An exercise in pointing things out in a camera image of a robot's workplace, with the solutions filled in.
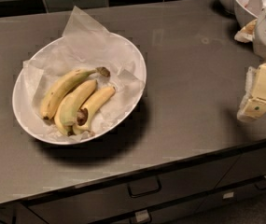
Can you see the black upper drawer handle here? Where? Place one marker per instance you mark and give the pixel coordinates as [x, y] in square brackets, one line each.
[144, 187]

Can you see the white oval bowl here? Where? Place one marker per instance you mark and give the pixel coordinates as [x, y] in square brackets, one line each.
[128, 75]

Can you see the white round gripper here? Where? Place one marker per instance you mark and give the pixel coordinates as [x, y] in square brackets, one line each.
[253, 105]

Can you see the white label on drawer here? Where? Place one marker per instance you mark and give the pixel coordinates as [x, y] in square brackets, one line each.
[142, 216]

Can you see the white label lower drawer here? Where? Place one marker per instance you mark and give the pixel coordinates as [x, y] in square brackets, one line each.
[228, 195]

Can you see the yellow banana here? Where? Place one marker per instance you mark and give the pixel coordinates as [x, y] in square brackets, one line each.
[86, 113]
[66, 114]
[62, 86]

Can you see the left dark cabinet front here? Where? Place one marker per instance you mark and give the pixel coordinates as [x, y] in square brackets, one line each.
[17, 213]

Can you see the lower dark drawer front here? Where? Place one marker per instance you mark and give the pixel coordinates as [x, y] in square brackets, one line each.
[248, 206]

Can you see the white paper liner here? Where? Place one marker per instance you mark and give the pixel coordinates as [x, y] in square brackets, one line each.
[86, 38]

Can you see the dark drawer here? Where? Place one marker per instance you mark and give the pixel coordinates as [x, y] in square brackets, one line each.
[102, 204]
[249, 165]
[248, 206]

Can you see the right dark drawer front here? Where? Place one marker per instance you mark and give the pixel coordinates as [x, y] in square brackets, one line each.
[249, 165]

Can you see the upper dark drawer front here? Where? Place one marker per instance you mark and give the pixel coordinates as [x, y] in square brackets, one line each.
[102, 204]

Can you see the white bowl near corner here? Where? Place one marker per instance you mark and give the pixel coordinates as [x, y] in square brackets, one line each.
[247, 3]

